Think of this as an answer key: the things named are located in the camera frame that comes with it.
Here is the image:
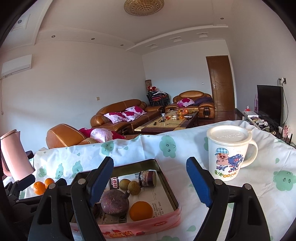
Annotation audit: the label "small orange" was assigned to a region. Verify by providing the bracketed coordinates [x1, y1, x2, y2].
[44, 178, 55, 189]

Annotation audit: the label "large orange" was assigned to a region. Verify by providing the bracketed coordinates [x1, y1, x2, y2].
[33, 181, 46, 195]

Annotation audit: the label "purple sweet potato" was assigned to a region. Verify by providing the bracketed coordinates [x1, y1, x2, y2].
[100, 189, 130, 217]

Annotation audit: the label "yellow green fruit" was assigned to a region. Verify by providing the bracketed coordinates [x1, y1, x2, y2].
[119, 178, 130, 191]
[127, 181, 141, 195]

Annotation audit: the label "purple sugarcane piece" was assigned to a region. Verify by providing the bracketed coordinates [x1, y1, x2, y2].
[138, 170, 157, 187]

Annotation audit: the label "pink electric kettle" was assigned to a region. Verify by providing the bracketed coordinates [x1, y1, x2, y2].
[1, 129, 34, 181]

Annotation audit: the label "near brown sofa armrest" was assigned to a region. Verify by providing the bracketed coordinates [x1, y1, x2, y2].
[46, 123, 98, 149]

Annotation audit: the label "cloud print tablecloth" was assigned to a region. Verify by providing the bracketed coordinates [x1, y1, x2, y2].
[2, 120, 296, 241]

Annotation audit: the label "light pink cushion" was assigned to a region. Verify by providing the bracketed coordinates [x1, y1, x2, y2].
[90, 128, 113, 143]

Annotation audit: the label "brown leather long sofa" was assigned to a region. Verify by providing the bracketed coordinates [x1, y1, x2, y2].
[90, 99, 164, 134]

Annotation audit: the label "pink tin box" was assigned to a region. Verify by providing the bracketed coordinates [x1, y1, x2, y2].
[69, 158, 182, 239]

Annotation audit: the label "orange in tin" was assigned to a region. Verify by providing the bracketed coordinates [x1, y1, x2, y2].
[129, 201, 154, 221]

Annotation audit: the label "white cartoon mug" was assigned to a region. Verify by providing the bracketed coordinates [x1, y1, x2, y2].
[207, 125, 258, 182]

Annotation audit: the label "pink floral pillow left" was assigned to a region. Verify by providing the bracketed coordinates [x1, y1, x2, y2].
[104, 112, 128, 124]

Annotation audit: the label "pink floral pillow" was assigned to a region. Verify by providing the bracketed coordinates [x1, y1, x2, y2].
[104, 112, 128, 124]
[122, 106, 146, 121]

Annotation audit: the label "newspaper lining in tin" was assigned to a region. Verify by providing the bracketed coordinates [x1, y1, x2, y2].
[105, 169, 174, 217]

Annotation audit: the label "pink floral pillow right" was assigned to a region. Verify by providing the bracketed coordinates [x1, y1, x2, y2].
[122, 106, 146, 121]

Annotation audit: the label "tv stand with clutter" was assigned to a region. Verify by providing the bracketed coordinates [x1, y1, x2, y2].
[235, 108, 295, 148]

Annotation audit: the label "white air conditioner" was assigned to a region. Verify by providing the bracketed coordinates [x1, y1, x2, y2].
[1, 54, 32, 78]

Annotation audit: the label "wooden coffee table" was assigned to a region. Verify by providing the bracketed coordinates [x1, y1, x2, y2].
[134, 110, 199, 135]

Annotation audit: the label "black television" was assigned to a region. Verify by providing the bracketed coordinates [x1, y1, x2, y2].
[257, 85, 284, 126]

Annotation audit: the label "stacked chairs with clothes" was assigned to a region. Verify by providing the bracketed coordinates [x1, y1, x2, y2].
[145, 79, 171, 107]

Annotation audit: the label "brown leather armchair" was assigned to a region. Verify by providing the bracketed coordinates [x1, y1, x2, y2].
[165, 90, 215, 119]

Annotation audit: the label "pink pillow on armchair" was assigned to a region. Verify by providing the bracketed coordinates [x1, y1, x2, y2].
[177, 98, 195, 108]

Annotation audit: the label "brown wooden door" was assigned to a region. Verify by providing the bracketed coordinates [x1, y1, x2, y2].
[206, 55, 235, 111]

